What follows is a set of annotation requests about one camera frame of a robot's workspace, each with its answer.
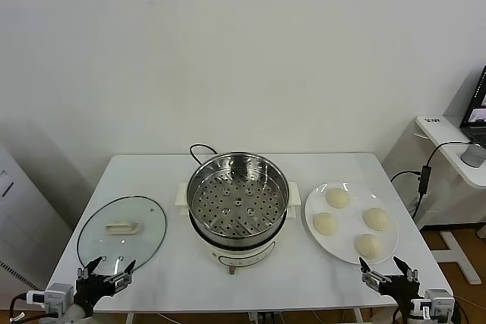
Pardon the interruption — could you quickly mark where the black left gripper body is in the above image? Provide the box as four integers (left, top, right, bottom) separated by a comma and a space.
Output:
74, 273, 117, 316

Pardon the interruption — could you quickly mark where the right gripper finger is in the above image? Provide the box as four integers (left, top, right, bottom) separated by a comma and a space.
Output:
392, 256, 420, 284
358, 256, 393, 295

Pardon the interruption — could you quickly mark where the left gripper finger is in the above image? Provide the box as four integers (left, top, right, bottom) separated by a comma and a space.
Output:
105, 260, 137, 295
77, 256, 103, 280

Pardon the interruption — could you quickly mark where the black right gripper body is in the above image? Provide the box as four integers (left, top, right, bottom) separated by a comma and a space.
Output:
379, 277, 422, 314

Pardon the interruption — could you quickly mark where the white steamed baozi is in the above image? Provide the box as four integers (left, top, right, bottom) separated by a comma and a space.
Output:
325, 187, 351, 210
313, 212, 339, 236
354, 233, 383, 263
362, 207, 391, 231

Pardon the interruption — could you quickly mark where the round glass pot lid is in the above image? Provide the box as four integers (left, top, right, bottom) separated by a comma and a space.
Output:
76, 195, 169, 271

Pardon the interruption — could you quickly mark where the perforated steel steamer basket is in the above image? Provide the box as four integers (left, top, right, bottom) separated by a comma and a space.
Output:
175, 152, 301, 244

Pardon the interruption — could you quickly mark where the large white plate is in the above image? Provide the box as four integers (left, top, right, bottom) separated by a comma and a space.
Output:
304, 181, 399, 266

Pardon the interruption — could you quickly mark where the white floor cabinet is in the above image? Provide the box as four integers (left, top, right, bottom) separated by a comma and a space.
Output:
0, 144, 75, 302

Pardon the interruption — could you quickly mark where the cream electric cooker base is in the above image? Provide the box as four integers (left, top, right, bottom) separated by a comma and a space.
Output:
174, 202, 299, 275

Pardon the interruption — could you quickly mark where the grey round desk object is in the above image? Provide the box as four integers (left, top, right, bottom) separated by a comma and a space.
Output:
459, 144, 486, 168

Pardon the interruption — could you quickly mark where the white side desk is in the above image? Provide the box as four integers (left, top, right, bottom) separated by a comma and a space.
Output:
381, 114, 486, 285

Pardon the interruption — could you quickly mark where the open black laptop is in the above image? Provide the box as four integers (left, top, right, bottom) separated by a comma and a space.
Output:
459, 64, 486, 143

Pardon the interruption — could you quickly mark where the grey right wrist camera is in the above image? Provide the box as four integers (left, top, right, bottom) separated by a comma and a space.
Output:
412, 288, 456, 321

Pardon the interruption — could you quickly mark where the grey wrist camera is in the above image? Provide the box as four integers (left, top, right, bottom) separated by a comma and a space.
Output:
26, 282, 75, 316
412, 288, 456, 321

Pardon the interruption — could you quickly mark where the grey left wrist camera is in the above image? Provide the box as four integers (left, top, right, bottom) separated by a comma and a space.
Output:
26, 282, 75, 316

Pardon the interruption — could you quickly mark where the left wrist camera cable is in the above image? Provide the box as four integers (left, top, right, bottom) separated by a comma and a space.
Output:
9, 293, 30, 324

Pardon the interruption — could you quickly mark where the black laptop adapter cable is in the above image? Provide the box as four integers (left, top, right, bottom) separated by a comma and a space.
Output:
390, 140, 475, 221

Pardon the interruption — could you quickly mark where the black cooker power cable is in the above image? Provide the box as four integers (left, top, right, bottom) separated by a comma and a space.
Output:
188, 143, 217, 165

